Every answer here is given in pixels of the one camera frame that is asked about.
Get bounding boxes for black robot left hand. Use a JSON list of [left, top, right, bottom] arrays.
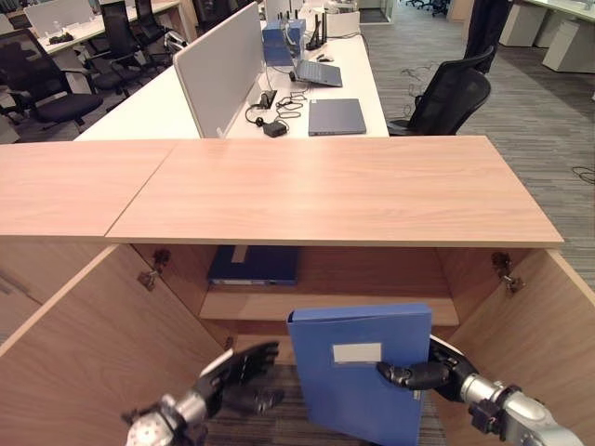
[[199, 341, 285, 417]]

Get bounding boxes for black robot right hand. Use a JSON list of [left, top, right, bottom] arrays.
[[376, 334, 478, 403]]

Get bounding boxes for blue box file folder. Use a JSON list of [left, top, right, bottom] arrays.
[[285, 303, 434, 443]]

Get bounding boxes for wooden cabinet shelf board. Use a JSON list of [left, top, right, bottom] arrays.
[[199, 294, 460, 327]]

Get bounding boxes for wooden cabinet right door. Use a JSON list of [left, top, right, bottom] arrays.
[[447, 248, 595, 446]]

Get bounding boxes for wooden cabinet door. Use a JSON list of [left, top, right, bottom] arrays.
[[447, 248, 595, 446], [0, 244, 234, 446]]

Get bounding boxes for dark blue lying folder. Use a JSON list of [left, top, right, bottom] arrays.
[[206, 245, 300, 286]]

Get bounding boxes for wooden cabinet left door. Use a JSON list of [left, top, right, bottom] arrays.
[[0, 244, 234, 446]]

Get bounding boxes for open wooden office cabinet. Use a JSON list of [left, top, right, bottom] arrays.
[[105, 135, 565, 368]]

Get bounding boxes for long white office desk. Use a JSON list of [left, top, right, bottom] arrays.
[[73, 20, 391, 141]]

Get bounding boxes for black mesh office chair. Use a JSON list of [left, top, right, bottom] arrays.
[[387, 45, 494, 138]]

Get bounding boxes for black padded office chair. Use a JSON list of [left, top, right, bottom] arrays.
[[0, 28, 105, 130]]

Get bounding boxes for black high-back office chair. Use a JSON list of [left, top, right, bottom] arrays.
[[85, 0, 154, 98]]

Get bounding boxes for closed blue-grey laptop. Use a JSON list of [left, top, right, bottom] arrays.
[[307, 98, 368, 138]]

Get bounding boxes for grey desk divider panel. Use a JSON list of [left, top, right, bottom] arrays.
[[172, 0, 266, 139]]

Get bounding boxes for open blue-grey laptop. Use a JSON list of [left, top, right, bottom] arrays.
[[294, 59, 344, 89]]

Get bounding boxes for blue cardboard box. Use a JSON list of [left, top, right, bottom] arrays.
[[261, 20, 296, 67]]

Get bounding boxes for black router with antennas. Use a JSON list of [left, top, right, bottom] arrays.
[[303, 9, 328, 51]]

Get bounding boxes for small blue box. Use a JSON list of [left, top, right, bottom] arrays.
[[286, 19, 308, 47]]

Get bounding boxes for black adapter cable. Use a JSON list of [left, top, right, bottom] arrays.
[[245, 90, 309, 127]]

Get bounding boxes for white pedestal cabinet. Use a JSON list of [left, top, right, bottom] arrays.
[[498, 0, 554, 48], [542, 19, 595, 74]]

